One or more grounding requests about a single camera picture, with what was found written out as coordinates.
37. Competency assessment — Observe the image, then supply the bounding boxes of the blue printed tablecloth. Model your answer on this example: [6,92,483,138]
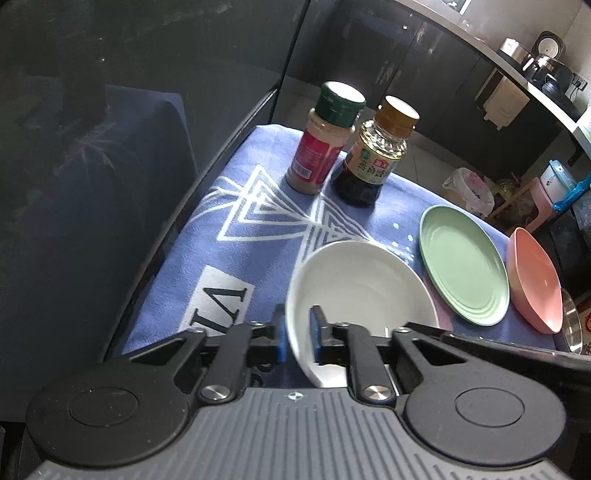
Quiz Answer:
[122,122,560,389]

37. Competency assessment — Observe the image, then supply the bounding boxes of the trash bin with white bag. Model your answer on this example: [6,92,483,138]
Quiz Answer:
[442,167,495,217]

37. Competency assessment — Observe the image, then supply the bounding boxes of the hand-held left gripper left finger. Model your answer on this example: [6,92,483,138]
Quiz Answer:
[104,305,287,403]

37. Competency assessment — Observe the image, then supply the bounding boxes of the green plate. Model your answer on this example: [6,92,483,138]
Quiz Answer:
[419,204,511,326]

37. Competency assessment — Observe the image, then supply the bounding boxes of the white round plate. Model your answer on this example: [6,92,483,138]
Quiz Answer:
[285,240,440,388]

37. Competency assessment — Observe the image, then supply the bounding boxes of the green cap spice jar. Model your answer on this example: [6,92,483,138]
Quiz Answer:
[285,81,366,196]

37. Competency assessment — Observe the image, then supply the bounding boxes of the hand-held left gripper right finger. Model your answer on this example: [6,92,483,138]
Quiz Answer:
[308,305,482,407]

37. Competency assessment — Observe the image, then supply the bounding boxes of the stainless steel plate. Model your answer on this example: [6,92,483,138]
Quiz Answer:
[560,288,585,354]

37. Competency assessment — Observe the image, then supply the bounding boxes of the white bucket with blue lid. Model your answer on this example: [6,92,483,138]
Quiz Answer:
[540,159,578,206]

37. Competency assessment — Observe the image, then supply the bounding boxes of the steel pot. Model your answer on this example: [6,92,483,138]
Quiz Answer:
[499,37,532,63]

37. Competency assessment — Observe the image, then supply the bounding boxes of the pink plate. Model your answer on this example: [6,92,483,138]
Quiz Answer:
[506,227,564,334]

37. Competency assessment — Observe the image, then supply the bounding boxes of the dark kitchen cabinets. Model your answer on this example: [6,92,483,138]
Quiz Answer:
[281,0,578,183]

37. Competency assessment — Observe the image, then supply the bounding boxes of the hanging beige towel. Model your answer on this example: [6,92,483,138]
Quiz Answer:
[475,71,531,127]

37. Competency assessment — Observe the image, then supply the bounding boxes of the white kitchen counter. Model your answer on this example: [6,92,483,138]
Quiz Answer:
[406,0,591,148]

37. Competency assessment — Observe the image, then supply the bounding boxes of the soy sauce bottle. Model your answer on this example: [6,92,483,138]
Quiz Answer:
[330,95,421,208]

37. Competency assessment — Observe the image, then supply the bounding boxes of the pink plastic stool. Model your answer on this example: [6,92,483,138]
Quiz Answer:
[505,178,557,234]

